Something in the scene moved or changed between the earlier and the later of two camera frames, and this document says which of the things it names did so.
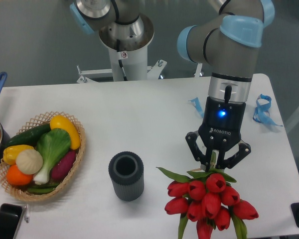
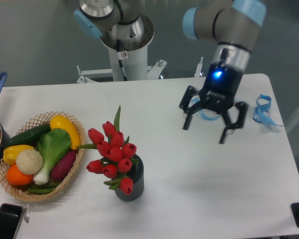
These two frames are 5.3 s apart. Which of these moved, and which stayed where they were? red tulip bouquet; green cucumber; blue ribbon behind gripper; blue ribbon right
Moved: red tulip bouquet
Stayed: green cucumber; blue ribbon right; blue ribbon behind gripper
